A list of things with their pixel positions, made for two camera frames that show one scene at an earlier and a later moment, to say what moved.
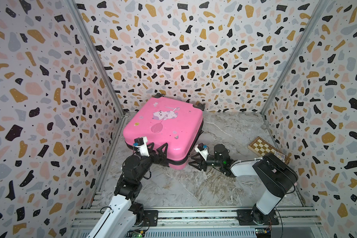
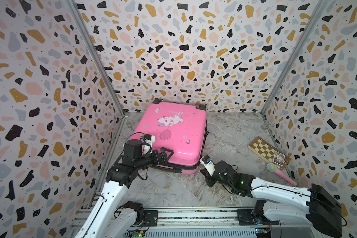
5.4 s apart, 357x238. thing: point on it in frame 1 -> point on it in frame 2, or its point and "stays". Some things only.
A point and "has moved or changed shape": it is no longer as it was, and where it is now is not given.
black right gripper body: x=211 y=161 -> x=215 y=179
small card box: x=280 y=156 stays
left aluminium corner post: x=96 y=53 stays
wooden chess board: x=262 y=148 stays
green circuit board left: x=137 y=233 stays
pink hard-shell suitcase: x=174 y=124 has moved or changed shape
